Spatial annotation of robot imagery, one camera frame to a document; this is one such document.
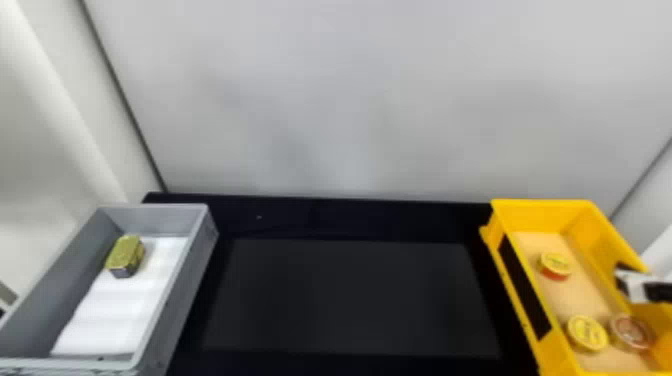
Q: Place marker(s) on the red can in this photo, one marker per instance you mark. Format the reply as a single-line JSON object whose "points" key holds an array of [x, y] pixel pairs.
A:
{"points": [[630, 332]]}

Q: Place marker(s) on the grey crate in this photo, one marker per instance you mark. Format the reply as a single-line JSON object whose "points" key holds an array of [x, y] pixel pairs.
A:
{"points": [[36, 315]]}

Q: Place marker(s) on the black mat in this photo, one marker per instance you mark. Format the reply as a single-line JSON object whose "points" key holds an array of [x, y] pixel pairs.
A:
{"points": [[352, 299]]}

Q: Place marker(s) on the white foam pad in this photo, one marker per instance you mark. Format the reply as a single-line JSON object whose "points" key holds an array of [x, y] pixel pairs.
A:
{"points": [[113, 315]]}

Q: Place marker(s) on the gold rectangular can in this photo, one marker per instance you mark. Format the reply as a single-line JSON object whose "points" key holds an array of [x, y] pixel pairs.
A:
{"points": [[125, 255]]}

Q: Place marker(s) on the yellow can with orange side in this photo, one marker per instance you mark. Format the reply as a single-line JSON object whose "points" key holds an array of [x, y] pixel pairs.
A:
{"points": [[555, 264]]}

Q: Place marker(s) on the yellow box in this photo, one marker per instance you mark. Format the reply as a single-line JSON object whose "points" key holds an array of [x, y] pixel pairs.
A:
{"points": [[543, 215]]}

